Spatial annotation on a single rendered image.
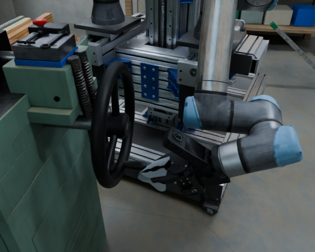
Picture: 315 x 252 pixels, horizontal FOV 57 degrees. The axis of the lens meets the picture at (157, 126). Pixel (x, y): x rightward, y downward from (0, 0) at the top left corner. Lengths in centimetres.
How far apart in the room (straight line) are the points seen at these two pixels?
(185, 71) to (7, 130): 68
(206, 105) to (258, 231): 98
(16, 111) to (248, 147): 46
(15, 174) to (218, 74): 48
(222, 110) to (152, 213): 95
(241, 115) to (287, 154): 13
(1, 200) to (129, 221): 93
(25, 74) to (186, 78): 63
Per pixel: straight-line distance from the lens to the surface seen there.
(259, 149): 60
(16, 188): 68
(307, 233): 161
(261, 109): 67
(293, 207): 169
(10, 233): 71
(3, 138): 62
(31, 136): 70
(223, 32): 68
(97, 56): 128
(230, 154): 61
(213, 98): 66
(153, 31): 138
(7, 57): 73
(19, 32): 94
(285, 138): 59
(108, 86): 57
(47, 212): 82
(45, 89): 64
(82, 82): 65
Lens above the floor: 120
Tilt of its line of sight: 36 degrees down
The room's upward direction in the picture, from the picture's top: straight up
